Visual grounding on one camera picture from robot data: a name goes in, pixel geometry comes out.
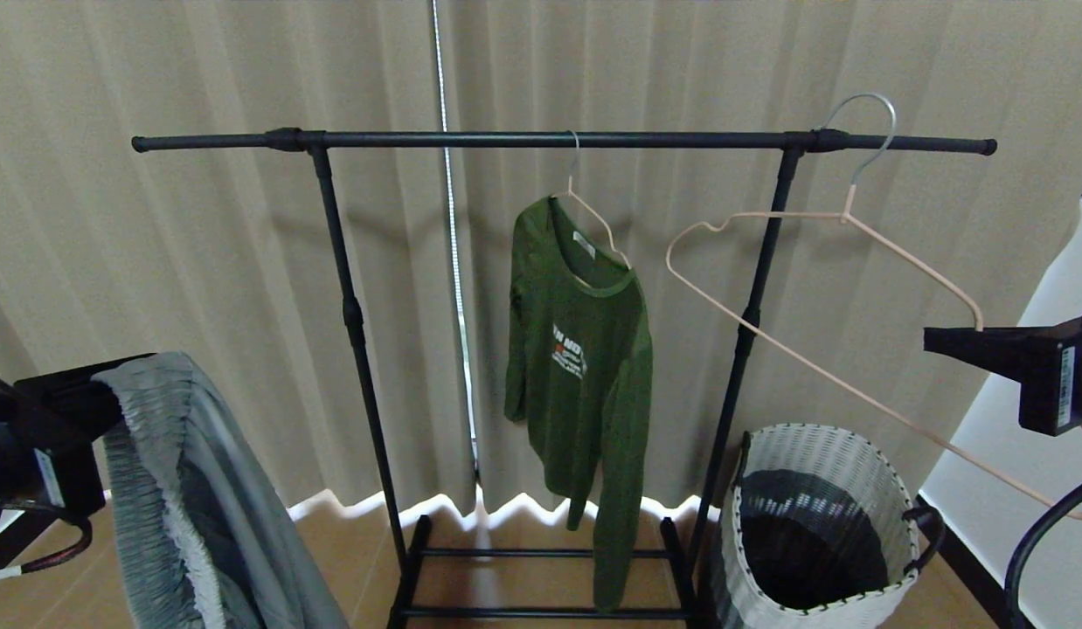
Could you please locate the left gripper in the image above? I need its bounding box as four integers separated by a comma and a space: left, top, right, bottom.
0, 354, 153, 518

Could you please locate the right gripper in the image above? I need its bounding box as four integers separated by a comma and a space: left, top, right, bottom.
1017, 306, 1082, 436

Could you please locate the pale grey garment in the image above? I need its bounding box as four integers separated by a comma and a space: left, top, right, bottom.
91, 352, 350, 629

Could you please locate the pink clothes hanger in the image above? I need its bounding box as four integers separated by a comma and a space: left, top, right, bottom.
551, 131, 634, 289
665, 93, 1082, 522

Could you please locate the green sleeveless shirt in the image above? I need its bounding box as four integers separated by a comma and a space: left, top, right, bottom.
503, 196, 655, 612

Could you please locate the white laundry basket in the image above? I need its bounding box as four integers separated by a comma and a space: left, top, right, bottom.
714, 424, 947, 629

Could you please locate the black clothes rack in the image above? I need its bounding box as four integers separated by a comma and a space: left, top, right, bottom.
130, 128, 998, 629

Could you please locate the beige curtain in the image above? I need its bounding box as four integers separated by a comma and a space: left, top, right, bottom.
0, 0, 1082, 525

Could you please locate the black cable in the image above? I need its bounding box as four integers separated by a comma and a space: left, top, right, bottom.
1002, 472, 1082, 629

